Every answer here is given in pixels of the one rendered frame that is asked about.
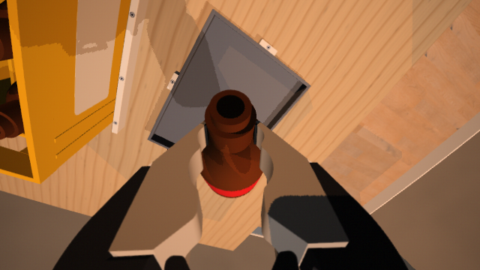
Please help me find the yellow bottle crate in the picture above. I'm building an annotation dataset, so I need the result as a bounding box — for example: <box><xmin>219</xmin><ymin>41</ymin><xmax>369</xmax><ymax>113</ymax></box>
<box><xmin>0</xmin><ymin>0</ymin><xmax>131</xmax><ymax>184</ymax></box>

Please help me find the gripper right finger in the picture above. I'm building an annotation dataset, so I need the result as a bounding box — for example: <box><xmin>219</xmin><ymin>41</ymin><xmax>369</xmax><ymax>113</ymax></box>
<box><xmin>253</xmin><ymin>121</ymin><xmax>409</xmax><ymax>270</ymax></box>

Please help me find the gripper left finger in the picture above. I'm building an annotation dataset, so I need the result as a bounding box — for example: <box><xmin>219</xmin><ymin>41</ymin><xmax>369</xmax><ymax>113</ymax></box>
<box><xmin>53</xmin><ymin>121</ymin><xmax>209</xmax><ymax>270</ymax></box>

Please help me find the dark grey rectangular tray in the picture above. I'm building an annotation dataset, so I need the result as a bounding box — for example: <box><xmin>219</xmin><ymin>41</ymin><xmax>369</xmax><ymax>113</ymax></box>
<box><xmin>148</xmin><ymin>9</ymin><xmax>311</xmax><ymax>149</ymax></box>

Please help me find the brown glass bottle with red label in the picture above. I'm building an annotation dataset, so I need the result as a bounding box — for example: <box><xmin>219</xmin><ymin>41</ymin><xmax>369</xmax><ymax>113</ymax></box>
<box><xmin>200</xmin><ymin>90</ymin><xmax>263</xmax><ymax>198</ymax></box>

